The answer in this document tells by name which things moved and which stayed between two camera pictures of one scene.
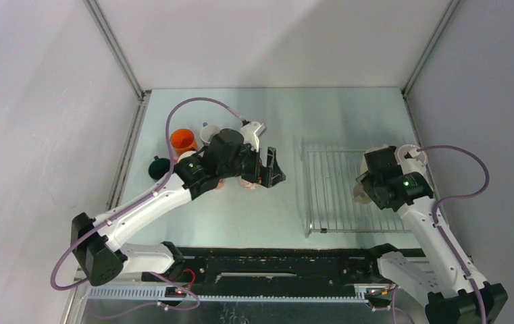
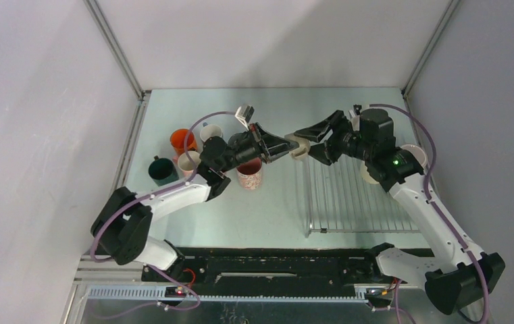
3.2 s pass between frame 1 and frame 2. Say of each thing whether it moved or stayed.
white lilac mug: stayed
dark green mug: stayed
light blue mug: stayed
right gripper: moved
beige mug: moved
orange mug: stayed
